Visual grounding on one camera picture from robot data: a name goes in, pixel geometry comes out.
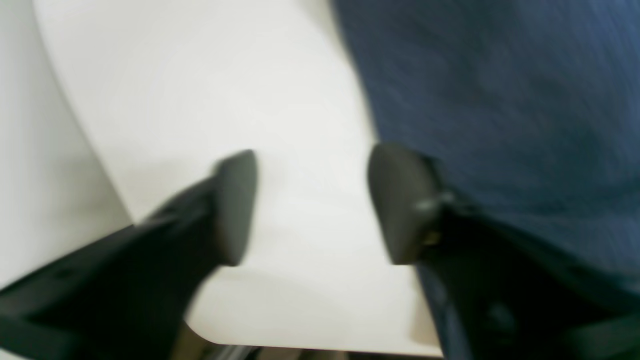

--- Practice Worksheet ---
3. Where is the dark blue T-shirt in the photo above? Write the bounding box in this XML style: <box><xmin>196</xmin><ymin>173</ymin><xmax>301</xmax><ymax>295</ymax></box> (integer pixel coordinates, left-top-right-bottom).
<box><xmin>330</xmin><ymin>0</ymin><xmax>640</xmax><ymax>360</ymax></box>

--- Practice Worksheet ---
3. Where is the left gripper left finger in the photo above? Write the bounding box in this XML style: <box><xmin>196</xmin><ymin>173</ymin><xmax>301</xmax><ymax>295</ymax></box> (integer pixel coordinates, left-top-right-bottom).
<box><xmin>0</xmin><ymin>150</ymin><xmax>258</xmax><ymax>360</ymax></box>

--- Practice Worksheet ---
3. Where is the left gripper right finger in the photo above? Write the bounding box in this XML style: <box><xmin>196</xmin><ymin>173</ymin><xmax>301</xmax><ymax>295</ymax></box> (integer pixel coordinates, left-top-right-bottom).
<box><xmin>367</xmin><ymin>143</ymin><xmax>639</xmax><ymax>360</ymax></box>

